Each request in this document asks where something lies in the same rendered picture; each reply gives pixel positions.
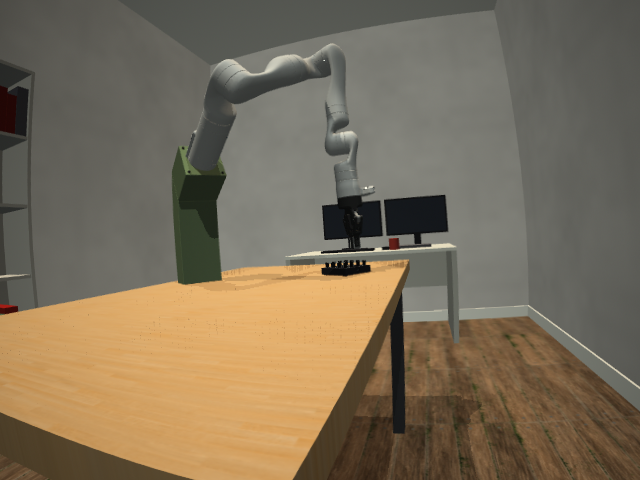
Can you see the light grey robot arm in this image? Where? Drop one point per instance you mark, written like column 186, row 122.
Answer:
column 237, row 86

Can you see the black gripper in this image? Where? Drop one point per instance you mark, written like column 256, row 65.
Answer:
column 351, row 219

